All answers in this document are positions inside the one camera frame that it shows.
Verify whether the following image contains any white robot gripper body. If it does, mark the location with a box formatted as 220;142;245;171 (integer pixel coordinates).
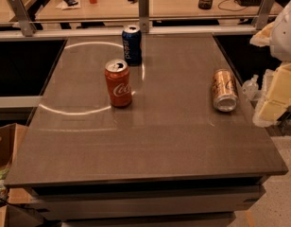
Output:
269;0;291;62

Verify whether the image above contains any left metal bracket post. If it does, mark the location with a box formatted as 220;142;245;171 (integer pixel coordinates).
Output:
8;0;36;37

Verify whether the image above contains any black cable on desk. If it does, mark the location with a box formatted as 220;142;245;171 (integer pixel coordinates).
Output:
217;0;249;12

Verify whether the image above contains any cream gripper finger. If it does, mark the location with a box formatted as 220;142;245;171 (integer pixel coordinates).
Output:
252;62;291;128
249;22;274;47

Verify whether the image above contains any clear sanitizer bottle left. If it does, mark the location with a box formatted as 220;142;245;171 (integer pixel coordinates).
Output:
242;75;259;100

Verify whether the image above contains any red Coca-Cola can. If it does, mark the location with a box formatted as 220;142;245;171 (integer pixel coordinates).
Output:
105;59;132;108

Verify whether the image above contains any brown cardboard box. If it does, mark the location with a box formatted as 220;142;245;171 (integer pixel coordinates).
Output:
0;123;27;170

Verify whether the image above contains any gold orange soda can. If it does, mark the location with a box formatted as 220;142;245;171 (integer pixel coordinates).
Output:
212;69;238;113

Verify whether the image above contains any blue Pepsi can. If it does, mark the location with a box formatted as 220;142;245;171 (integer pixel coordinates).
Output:
122;25;142;66

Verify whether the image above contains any middle metal bracket post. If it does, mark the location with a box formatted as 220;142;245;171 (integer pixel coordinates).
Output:
138;0;149;33

